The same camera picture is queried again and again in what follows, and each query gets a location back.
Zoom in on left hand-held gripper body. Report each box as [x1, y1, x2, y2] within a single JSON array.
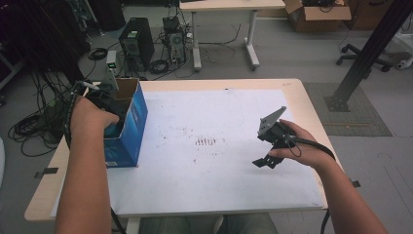
[[86, 67, 128, 120]]

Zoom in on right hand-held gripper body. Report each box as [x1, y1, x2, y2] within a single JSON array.
[[257, 105, 298, 150]]

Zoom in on blue cardboard box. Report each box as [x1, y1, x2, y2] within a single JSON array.
[[102, 77, 149, 169]]

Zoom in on person's left hand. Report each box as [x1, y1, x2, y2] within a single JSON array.
[[69, 96, 121, 144]]

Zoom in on person's right hand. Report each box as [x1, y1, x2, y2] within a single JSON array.
[[268, 119, 337, 171]]

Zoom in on small white device green light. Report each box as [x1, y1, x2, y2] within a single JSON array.
[[105, 50, 118, 71]]

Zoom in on white paper sheet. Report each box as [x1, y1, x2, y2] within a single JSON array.
[[50, 89, 326, 218]]

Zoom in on black computer tower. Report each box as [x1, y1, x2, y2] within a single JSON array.
[[118, 17, 156, 71]]

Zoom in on grey floor mat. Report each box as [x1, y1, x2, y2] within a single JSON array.
[[303, 82, 394, 137]]

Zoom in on black bin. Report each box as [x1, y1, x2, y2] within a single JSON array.
[[87, 0, 127, 32]]

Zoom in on person's grey-green trousers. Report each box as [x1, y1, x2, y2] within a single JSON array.
[[139, 213, 279, 234]]

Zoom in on small open computer case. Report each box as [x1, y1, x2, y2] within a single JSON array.
[[162, 16, 188, 64]]

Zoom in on black curtain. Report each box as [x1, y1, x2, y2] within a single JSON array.
[[0, 0, 86, 83]]

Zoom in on black office chair base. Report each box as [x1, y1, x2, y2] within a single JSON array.
[[335, 43, 394, 73]]

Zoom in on open cardboard box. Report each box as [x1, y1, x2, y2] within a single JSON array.
[[283, 0, 353, 33]]

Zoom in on white table leg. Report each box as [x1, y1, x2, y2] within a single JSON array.
[[125, 216, 141, 234]]

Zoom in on white-legged wooden desk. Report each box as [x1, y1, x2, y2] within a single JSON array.
[[178, 0, 286, 72]]

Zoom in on right hand-held gripper black cable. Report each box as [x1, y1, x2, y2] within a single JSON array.
[[286, 136, 337, 234]]

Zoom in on hand-held gripper black cable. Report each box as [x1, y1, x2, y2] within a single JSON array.
[[62, 81, 128, 234], [286, 136, 337, 234]]

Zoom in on left hand-held gripper black cable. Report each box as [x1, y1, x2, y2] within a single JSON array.
[[62, 81, 128, 234]]

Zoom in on coiled black cable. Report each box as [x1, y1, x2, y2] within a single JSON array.
[[148, 58, 170, 75], [87, 47, 109, 61]]

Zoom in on bundle of black floor cables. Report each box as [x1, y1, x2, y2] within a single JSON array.
[[7, 71, 71, 158]]

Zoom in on black metal stand post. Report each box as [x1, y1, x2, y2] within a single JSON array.
[[324, 0, 413, 113]]

